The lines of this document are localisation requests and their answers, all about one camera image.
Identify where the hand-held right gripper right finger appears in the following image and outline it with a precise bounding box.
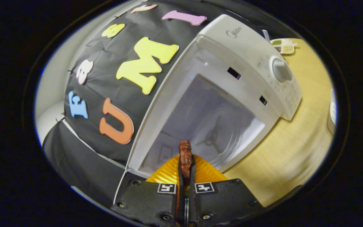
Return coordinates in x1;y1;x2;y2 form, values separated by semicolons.
186;154;264;226

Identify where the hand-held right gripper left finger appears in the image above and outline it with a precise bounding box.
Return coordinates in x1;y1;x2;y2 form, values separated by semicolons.
111;154;187;227

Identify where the brown meat piece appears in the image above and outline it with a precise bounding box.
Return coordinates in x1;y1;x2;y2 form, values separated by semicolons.
179;141;194;186

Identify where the white microwave oven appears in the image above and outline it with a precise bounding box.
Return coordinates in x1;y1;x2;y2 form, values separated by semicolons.
126;14;302;177

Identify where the glass turntable plate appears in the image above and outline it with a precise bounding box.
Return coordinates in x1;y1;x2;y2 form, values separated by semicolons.
190;109;248;169

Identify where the white divided condiment dish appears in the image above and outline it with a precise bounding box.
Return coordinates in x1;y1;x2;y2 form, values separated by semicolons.
270;38;297;55

